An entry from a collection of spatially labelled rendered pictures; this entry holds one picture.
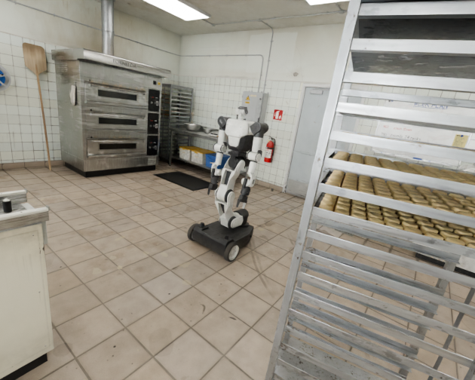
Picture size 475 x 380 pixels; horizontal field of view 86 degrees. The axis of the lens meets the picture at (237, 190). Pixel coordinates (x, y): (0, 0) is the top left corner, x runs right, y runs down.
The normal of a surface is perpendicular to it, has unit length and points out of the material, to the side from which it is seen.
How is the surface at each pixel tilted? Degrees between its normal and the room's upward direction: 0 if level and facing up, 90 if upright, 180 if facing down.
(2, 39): 90
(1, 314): 90
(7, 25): 90
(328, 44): 90
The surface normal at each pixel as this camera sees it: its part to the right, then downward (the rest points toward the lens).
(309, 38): -0.60, 0.15
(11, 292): 0.80, 0.28
